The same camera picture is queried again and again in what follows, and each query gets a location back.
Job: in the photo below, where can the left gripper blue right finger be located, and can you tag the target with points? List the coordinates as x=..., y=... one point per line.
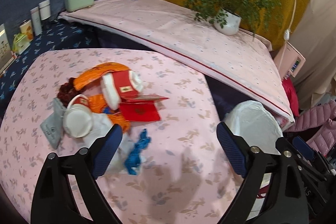
x=230, y=144

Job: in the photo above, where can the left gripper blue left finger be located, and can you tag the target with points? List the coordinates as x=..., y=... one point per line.
x=103, y=150

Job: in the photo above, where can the blue scrunchie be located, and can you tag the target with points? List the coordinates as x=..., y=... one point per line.
x=133, y=160

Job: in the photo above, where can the orange printed wrapper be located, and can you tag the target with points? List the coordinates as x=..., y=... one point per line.
x=98, y=105

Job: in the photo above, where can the grey drawstring pouch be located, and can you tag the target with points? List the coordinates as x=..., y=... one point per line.
x=52, y=126

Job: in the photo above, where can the red envelope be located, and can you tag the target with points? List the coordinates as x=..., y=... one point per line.
x=141, y=108

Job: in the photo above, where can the crushed red white paper cup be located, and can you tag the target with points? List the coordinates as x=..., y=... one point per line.
x=118, y=86

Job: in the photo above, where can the dark red velvet scrunchie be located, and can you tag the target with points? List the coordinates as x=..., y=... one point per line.
x=67, y=92

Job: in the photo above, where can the orange plastic snack bag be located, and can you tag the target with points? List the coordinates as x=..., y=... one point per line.
x=96, y=72

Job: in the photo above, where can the white plastic trash bag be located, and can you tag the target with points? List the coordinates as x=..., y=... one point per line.
x=257, y=126

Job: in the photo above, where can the pink rabbit print tablecloth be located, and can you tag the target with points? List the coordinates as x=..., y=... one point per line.
x=185, y=177

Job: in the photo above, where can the pink puffer jacket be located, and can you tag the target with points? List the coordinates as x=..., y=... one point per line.
x=316, y=127

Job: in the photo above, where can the red cushion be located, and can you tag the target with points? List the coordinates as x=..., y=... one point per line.
x=292, y=96

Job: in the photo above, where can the pink floral bed cover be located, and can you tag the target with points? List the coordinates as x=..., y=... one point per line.
x=240, y=61

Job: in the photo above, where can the pink appliance box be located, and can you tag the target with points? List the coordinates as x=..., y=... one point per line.
x=288, y=61

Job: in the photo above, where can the navy floral cloth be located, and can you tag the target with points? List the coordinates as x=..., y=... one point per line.
x=60, y=36

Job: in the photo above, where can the green white small box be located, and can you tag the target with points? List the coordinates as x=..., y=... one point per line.
x=21, y=43

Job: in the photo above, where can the white desk calendar card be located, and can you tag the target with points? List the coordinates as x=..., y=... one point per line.
x=6, y=54

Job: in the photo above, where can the beige curtain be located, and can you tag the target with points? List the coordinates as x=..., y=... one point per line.
x=314, y=38

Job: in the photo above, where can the small orange print box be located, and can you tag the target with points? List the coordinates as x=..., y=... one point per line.
x=27, y=29

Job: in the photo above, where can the mint green tissue box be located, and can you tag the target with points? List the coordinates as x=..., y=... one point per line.
x=74, y=5

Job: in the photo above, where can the tall white bottle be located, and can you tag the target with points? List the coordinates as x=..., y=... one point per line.
x=36, y=21

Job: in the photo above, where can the white cylindrical jar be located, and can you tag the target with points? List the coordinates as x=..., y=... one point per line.
x=45, y=10

